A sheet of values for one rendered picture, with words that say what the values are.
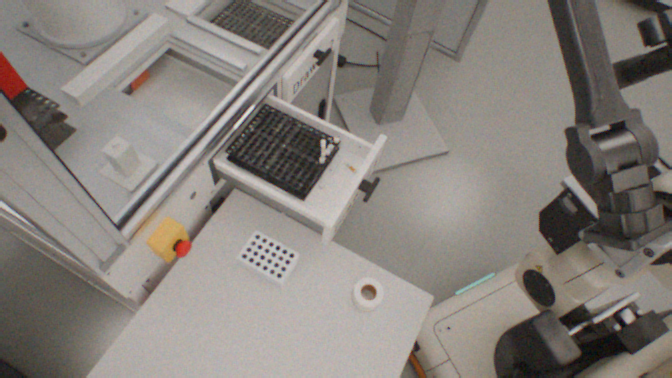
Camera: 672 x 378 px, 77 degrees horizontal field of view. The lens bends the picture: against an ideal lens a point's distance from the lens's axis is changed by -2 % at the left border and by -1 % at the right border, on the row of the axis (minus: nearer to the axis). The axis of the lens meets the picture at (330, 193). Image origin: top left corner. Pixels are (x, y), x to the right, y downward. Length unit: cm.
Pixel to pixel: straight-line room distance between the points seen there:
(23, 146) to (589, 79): 79
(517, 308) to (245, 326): 105
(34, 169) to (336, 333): 68
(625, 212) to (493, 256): 134
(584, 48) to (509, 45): 226
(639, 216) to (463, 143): 164
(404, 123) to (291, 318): 148
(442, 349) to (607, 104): 104
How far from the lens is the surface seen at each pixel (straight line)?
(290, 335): 101
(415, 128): 227
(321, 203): 104
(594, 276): 112
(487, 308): 167
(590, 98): 77
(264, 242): 106
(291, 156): 103
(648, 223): 79
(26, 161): 65
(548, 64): 303
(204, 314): 104
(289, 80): 116
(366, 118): 225
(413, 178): 214
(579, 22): 78
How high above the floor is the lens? 175
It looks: 61 degrees down
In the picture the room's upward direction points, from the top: 10 degrees clockwise
